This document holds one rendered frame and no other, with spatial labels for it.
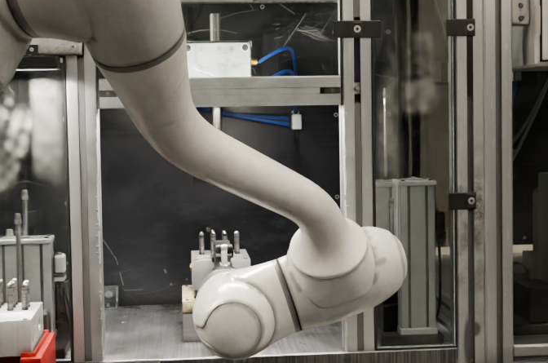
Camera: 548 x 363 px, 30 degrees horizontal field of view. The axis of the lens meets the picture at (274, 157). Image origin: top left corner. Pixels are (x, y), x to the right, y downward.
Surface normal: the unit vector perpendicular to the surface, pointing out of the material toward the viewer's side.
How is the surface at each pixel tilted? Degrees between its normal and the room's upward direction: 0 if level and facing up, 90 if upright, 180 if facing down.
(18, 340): 90
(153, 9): 112
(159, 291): 90
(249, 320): 87
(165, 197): 90
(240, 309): 79
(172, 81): 124
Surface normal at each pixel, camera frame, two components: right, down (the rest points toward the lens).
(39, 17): -0.06, 0.80
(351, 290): 0.29, 0.53
